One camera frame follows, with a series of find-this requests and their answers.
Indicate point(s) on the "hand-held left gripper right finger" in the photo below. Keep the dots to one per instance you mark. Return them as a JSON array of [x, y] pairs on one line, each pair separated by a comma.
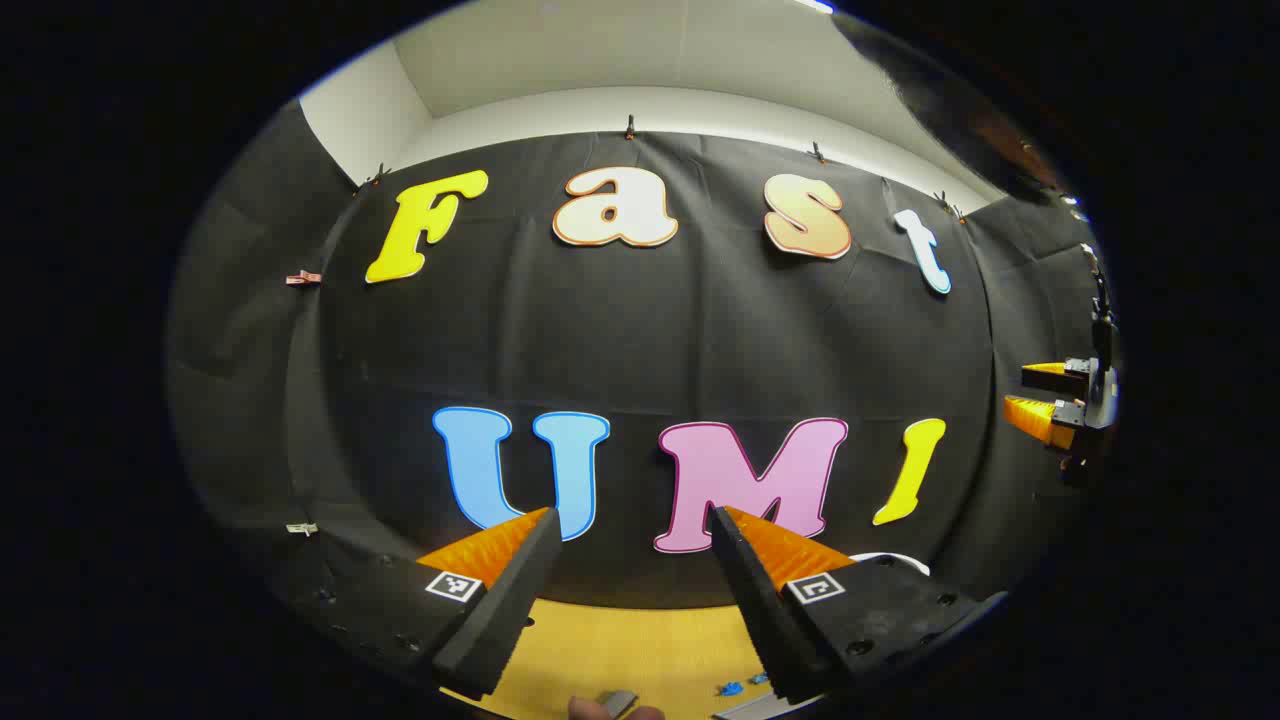
[[765, 620]]

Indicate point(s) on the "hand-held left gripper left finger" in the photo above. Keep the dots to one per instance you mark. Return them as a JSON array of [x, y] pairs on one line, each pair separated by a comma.
[[510, 610]]

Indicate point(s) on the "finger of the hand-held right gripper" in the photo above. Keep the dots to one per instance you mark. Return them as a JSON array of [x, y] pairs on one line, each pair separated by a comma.
[[1035, 418], [1045, 377]]

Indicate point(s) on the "dark blue paper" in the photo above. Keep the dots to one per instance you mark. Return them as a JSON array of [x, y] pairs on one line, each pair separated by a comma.
[[730, 688]]

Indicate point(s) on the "grey dustpan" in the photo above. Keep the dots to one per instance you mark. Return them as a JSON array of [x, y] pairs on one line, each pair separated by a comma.
[[750, 711]]

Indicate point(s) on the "small grey broom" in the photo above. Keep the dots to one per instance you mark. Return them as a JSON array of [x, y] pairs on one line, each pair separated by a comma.
[[617, 702]]

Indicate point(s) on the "small silver clip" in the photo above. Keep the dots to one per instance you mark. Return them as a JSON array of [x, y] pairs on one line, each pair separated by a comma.
[[301, 528]]

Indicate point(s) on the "black backdrop cloth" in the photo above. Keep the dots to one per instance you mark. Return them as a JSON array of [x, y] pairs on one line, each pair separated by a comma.
[[640, 340]]

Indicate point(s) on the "small red clip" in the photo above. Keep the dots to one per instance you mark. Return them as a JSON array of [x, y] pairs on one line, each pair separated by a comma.
[[303, 277]]

